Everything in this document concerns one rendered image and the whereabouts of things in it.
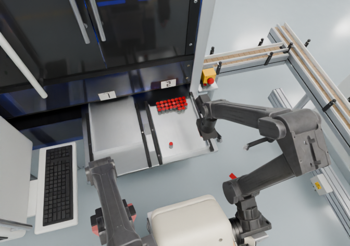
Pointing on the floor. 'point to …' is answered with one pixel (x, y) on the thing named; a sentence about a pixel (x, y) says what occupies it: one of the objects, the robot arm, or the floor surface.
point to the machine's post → (202, 33)
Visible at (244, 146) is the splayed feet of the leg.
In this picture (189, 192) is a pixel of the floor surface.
